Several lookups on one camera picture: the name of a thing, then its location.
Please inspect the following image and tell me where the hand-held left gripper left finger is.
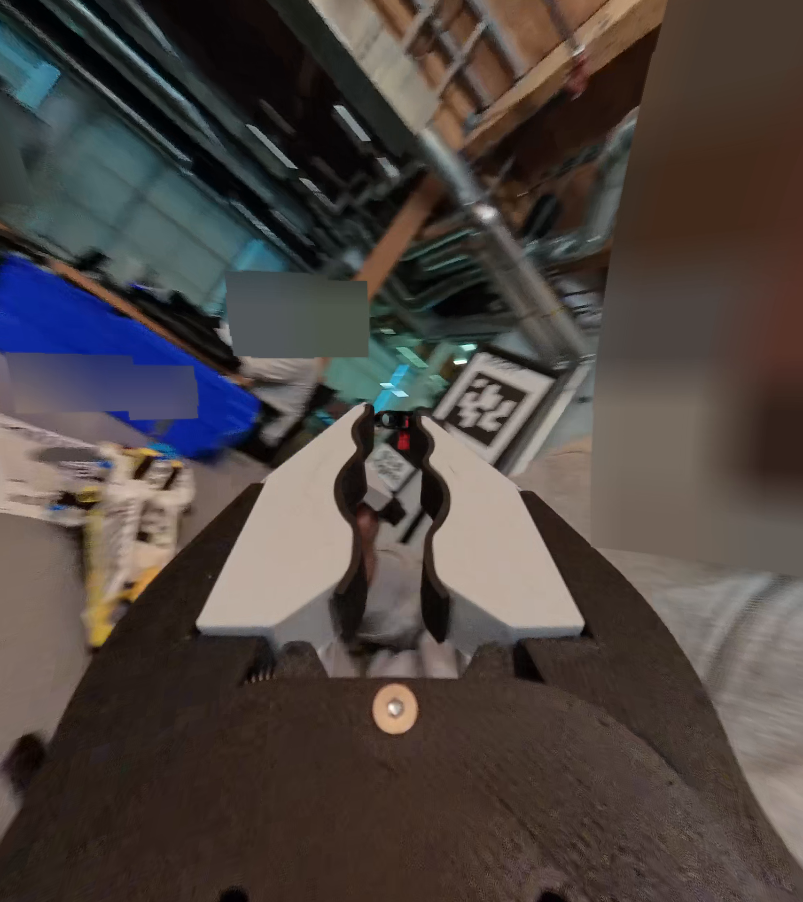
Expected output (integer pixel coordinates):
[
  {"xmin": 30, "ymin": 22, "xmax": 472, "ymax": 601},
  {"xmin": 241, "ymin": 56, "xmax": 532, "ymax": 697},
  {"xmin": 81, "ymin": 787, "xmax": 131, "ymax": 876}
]
[{"xmin": 197, "ymin": 404, "xmax": 375, "ymax": 660}]

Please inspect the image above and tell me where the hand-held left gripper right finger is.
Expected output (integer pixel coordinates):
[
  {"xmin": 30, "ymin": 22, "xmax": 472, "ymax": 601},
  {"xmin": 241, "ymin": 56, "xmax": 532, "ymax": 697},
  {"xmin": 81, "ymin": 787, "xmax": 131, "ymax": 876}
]
[{"xmin": 417, "ymin": 414, "xmax": 586, "ymax": 663}]

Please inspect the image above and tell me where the person's right forearm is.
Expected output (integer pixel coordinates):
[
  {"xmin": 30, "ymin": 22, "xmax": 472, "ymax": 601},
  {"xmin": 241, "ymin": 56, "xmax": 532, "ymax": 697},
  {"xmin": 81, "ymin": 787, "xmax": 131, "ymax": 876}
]
[{"xmin": 366, "ymin": 541, "xmax": 425, "ymax": 638}]

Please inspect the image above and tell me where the person's right hand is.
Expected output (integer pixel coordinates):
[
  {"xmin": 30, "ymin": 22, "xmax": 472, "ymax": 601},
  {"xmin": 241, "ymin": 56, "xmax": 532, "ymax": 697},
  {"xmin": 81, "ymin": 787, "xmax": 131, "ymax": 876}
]
[{"xmin": 355, "ymin": 506, "xmax": 382, "ymax": 600}]

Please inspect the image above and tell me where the black white marker board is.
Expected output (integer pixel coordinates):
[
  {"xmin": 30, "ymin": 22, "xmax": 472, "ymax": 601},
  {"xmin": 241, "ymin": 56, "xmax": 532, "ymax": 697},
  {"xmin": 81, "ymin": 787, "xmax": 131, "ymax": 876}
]
[{"xmin": 435, "ymin": 347, "xmax": 559, "ymax": 469}]

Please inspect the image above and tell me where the metal ceiling pipe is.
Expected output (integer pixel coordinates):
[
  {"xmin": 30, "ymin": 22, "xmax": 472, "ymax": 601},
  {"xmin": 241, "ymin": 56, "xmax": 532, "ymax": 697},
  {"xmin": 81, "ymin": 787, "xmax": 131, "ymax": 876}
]
[{"xmin": 412, "ymin": 127, "xmax": 589, "ymax": 364}]

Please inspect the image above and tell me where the large blue plastic bin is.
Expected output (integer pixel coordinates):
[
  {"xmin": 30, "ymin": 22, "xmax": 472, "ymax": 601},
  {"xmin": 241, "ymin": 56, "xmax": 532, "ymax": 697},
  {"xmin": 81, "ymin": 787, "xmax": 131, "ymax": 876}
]
[{"xmin": 0, "ymin": 254, "xmax": 263, "ymax": 464}]

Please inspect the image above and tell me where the grey knit sleeve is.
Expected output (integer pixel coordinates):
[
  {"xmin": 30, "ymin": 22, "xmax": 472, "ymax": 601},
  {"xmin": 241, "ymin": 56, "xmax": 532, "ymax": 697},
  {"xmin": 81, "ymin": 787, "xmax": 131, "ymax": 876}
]
[{"xmin": 595, "ymin": 550, "xmax": 803, "ymax": 902}]

